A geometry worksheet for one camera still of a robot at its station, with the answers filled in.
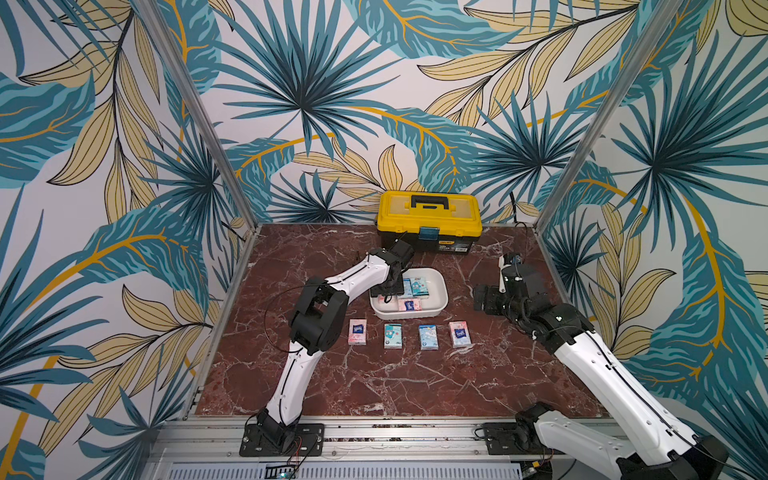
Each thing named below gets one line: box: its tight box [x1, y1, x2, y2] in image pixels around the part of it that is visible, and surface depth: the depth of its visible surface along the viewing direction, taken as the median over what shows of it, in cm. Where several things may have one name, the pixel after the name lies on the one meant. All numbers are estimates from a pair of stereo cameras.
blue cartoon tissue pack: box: [418, 324, 439, 351], surface depth 90 cm
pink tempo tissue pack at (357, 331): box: [348, 318, 367, 346], surface depth 90 cm
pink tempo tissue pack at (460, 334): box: [449, 320, 473, 348], surface depth 91 cm
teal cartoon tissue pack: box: [384, 323, 403, 349], surface depth 90 cm
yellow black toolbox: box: [376, 190, 483, 255], surface depth 102 cm
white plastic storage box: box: [370, 268, 449, 320], surface depth 98 cm
